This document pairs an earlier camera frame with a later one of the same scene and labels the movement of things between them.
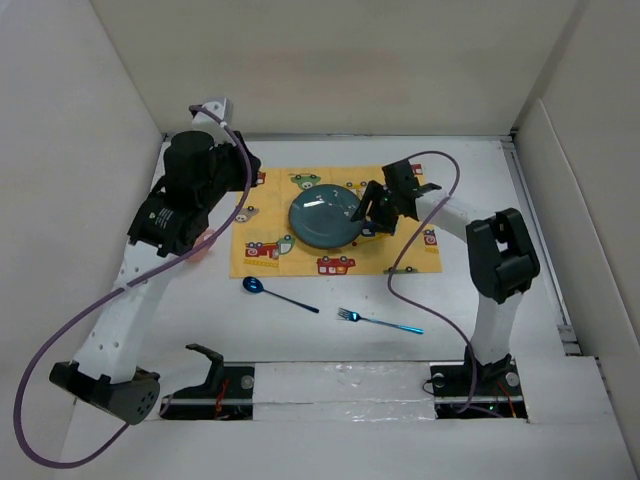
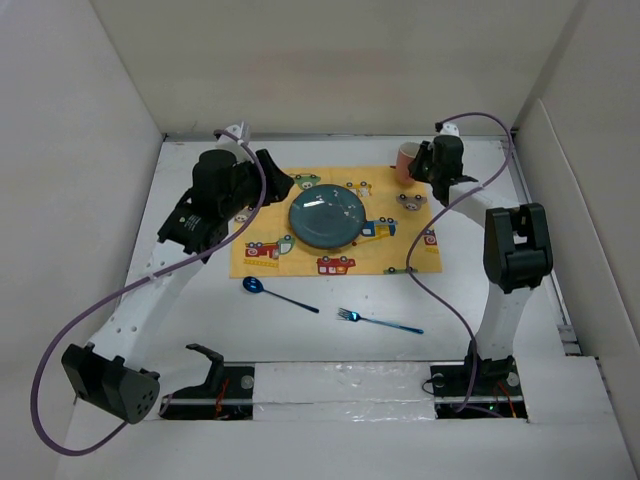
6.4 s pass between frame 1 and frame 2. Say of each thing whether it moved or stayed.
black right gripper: moved
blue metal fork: stayed
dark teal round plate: stayed
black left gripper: moved
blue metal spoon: stayed
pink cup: moved
